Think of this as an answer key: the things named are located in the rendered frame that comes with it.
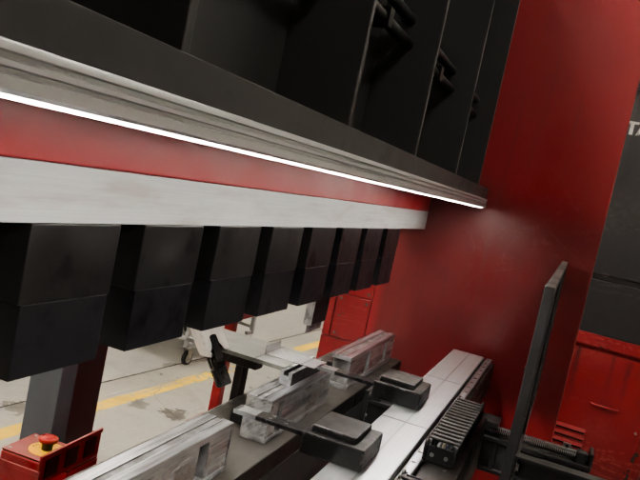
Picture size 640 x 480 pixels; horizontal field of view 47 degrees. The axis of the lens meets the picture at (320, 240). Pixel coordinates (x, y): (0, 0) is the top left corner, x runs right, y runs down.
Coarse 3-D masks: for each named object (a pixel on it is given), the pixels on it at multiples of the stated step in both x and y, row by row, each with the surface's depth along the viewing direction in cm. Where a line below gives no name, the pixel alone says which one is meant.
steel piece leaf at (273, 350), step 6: (276, 342) 180; (270, 348) 178; (276, 348) 181; (270, 354) 175; (276, 354) 176; (282, 354) 177; (288, 354) 178; (294, 354) 180; (300, 354) 181; (288, 360) 173; (294, 360) 174; (300, 360) 175; (306, 360) 176
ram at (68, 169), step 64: (0, 128) 66; (64, 128) 73; (128, 128) 83; (0, 192) 67; (64, 192) 75; (128, 192) 86; (192, 192) 100; (256, 192) 119; (320, 192) 146; (384, 192) 191
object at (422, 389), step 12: (336, 372) 171; (348, 372) 172; (396, 372) 169; (372, 384) 168; (384, 384) 162; (396, 384) 163; (408, 384) 162; (420, 384) 168; (372, 396) 163; (384, 396) 162; (396, 396) 161; (408, 396) 161; (420, 396) 160
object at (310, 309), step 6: (324, 300) 174; (312, 306) 169; (318, 306) 171; (324, 306) 175; (306, 312) 169; (312, 312) 169; (318, 312) 172; (324, 312) 176; (306, 318) 169; (312, 318) 169; (318, 318) 173; (324, 318) 177; (306, 324) 170; (312, 324) 170; (318, 324) 177; (306, 330) 170
